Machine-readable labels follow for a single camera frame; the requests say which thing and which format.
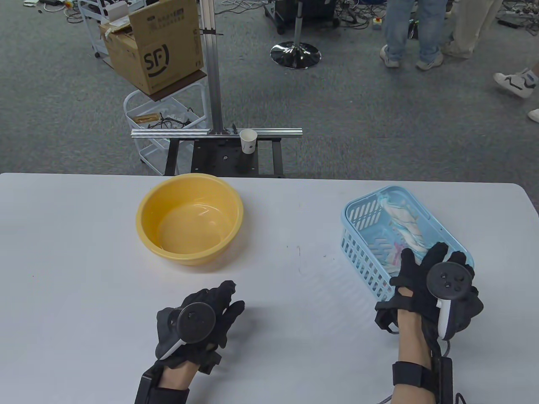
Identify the white metal rack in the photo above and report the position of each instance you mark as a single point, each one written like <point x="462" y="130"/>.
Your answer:
<point x="90" y="25"/>

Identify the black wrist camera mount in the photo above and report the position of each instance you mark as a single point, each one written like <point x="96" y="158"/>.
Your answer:
<point x="442" y="374"/>
<point x="158" y="393"/>

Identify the person's right hand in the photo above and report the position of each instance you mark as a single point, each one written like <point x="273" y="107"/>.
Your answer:
<point x="414" y="290"/>

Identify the person's left forearm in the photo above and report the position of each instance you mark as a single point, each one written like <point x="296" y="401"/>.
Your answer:
<point x="179" y="376"/>

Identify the brown wooden board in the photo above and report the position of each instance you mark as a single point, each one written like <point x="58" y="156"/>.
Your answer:
<point x="185" y="82"/>

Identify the black wheeled equipment base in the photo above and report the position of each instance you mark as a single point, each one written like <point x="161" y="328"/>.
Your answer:
<point x="286" y="12"/>

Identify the person's left hand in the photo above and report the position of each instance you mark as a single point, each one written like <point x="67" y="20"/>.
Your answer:
<point x="223" y="303"/>

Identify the person's right forearm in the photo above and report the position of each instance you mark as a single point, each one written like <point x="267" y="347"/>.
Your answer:
<point x="412" y="341"/>

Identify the white pink-trimmed sock pair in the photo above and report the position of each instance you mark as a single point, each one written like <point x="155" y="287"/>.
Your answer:
<point x="395" y="254"/>

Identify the brown cardboard box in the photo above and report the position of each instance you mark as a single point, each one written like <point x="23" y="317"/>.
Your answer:
<point x="168" y="46"/>

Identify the small brown box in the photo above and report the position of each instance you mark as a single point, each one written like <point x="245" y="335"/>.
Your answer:
<point x="147" y="118"/>

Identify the chrome stool base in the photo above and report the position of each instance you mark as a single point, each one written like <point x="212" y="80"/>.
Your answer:
<point x="294" y="54"/>
<point x="413" y="30"/>

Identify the aluminium profile frame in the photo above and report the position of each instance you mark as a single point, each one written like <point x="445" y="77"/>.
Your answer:
<point x="212" y="84"/>

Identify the light blue plastic basket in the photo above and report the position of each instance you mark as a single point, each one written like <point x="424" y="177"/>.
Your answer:
<point x="358" y="248"/>

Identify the blue-trimmed white dish cloth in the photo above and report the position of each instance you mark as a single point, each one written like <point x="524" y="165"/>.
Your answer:
<point x="404" y="219"/>

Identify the yellow plastic basin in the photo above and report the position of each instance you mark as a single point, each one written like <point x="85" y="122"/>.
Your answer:
<point x="168" y="202"/>

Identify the dark grey white controller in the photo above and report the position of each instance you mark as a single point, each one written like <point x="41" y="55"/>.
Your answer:
<point x="196" y="322"/>
<point x="448" y="280"/>

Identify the white paper cup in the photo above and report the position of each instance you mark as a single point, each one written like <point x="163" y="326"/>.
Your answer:
<point x="248" y="141"/>

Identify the black metal stand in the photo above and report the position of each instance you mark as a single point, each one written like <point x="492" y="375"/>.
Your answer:
<point x="219" y="158"/>

